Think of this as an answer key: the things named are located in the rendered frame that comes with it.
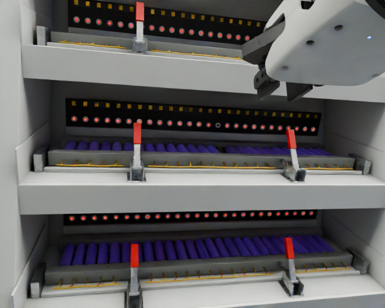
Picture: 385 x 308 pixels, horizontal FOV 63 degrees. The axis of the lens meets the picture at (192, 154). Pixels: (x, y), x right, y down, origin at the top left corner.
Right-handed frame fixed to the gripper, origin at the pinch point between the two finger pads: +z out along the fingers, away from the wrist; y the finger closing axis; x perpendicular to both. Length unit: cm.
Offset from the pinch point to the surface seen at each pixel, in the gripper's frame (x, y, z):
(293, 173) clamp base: -7.1, 11.3, 19.2
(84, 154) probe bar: -3.4, -22.4, 24.0
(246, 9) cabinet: 31.9, 10.3, 30.5
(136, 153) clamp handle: -3.8, -14.4, 19.6
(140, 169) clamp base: -6.4, -13.8, 19.6
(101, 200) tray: -10.9, -19.4, 19.5
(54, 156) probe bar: -3.6, -27.0, 24.1
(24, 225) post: -14.1, -30.3, 23.4
